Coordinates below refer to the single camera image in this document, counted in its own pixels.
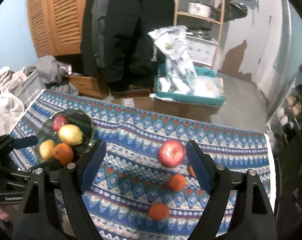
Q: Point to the dark glass plate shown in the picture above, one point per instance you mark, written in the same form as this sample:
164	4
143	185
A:
83	125

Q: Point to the white shoe rack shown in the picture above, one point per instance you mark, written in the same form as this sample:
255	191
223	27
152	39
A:
288	90

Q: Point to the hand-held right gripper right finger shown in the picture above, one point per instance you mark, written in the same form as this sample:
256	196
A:
198	167

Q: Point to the yellow pear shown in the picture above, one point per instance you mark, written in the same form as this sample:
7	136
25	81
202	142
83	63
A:
47	149
70	134

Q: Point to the grey jacket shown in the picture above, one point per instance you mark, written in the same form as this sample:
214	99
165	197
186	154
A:
99	30

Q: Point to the pale blue door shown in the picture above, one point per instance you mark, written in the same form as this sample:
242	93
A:
253	42

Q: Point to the grey tote bag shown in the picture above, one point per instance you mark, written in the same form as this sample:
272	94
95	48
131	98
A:
32	90

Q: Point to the steel pot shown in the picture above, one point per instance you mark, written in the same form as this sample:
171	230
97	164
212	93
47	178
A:
198	33

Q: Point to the beige towel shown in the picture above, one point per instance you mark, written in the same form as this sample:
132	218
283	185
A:
6	105

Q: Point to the clear plastic bags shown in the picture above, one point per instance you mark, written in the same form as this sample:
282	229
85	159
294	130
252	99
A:
208	86

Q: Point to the teal plastic crate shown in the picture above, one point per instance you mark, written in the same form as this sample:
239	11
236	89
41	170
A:
191	100

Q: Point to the green hanging bag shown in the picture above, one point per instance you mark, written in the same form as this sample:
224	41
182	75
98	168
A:
234	10

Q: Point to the person's left hand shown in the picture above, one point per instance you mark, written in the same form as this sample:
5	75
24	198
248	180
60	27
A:
3	215

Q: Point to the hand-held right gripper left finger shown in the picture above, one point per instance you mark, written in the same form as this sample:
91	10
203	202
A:
93	165

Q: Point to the red apple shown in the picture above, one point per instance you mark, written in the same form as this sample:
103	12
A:
59	122
171	153

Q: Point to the small orange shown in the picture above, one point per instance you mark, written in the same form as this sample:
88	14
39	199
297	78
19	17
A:
177	182

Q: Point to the wooden louvered wardrobe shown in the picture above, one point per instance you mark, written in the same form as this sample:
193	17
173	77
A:
61	17

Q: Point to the white printed rice bag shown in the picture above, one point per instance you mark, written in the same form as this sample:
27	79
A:
173	50

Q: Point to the bamboo clothes rack shelf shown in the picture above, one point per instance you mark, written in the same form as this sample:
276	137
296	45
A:
198	15

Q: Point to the blue patterned tablecloth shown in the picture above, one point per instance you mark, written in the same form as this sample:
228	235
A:
141	135

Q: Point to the group of assorted shoes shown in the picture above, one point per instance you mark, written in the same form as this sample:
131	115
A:
294	102

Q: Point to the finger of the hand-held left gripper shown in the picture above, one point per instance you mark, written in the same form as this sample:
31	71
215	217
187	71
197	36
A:
47	165
26	141

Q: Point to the flat cardboard box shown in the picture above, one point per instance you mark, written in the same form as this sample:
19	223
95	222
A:
181	111

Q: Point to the black hooded coat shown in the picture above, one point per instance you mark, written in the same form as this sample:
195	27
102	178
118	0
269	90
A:
131	42

